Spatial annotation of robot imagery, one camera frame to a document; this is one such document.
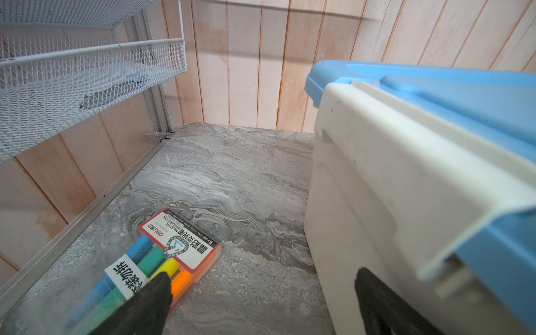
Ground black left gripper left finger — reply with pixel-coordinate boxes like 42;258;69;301
90;272;173;335

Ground highlighter marker pack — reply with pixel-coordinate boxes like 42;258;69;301
64;208;221;334

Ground blue plastic bin lid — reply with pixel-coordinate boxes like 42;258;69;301
304;59;536;332

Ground white mesh wall shelf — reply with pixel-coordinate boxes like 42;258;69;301
1;1;188;161

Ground white plastic storage bin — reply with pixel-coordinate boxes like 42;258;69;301
303;81;536;335

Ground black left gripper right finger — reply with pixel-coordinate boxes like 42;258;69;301
355;267;442;335

